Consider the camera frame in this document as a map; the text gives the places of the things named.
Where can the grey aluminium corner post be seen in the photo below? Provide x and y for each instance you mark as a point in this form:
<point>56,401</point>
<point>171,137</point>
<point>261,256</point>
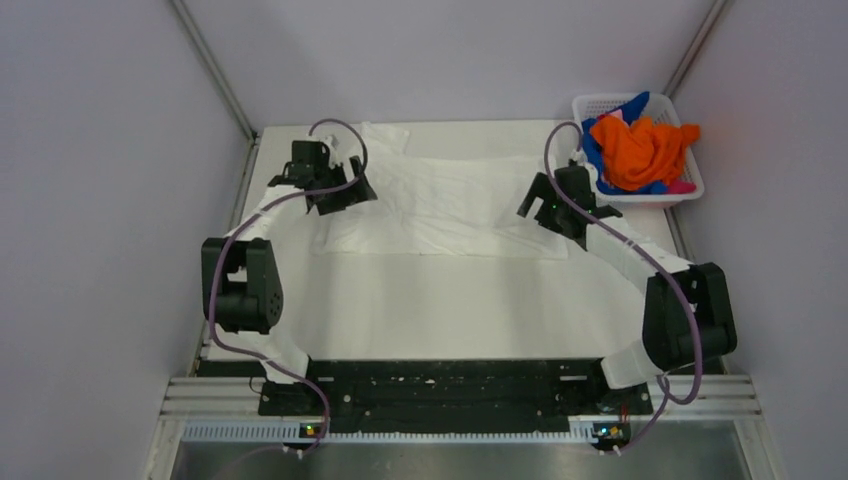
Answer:
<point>717,11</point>
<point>209,63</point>

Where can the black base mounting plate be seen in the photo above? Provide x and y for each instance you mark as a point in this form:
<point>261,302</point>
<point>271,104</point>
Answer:
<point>441,397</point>

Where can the pink garment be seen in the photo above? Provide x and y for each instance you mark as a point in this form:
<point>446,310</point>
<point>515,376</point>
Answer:
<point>681,187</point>

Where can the blue t shirt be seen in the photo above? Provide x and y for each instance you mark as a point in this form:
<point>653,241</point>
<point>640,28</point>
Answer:
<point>627,108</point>

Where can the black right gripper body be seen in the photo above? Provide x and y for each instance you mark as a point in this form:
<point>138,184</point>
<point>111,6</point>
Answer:
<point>551,215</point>

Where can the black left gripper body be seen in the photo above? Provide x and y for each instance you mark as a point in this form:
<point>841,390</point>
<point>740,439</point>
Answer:
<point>330,174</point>

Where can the white plastic laundry basket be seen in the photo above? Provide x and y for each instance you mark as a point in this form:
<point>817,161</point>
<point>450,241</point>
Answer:
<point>661,110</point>

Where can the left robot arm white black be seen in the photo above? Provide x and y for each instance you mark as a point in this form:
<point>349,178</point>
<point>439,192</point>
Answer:
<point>242,287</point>

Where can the orange t shirt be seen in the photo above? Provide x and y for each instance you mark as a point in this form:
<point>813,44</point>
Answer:
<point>643,152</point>

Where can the grey slotted cable duct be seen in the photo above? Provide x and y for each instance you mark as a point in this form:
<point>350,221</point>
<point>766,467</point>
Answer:
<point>302,434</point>

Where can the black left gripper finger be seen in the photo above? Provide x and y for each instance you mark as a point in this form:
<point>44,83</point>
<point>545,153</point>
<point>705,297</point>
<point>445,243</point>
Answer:
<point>340,201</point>
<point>360,181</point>

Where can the grey aluminium corner post left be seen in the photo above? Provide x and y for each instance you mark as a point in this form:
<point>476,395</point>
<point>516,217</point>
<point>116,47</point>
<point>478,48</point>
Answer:
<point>209,63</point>

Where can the aluminium rail frame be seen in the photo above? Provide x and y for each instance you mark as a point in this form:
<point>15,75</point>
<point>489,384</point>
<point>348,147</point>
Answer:
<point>720,397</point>

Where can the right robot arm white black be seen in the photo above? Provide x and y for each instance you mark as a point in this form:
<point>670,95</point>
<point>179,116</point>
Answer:
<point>687,318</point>

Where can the white t shirt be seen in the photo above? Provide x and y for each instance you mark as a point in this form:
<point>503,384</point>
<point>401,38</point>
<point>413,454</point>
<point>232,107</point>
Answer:
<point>432,206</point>

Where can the grey aluminium corner post right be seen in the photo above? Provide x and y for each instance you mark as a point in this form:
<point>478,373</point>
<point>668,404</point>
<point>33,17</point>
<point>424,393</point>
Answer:
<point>717,11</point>

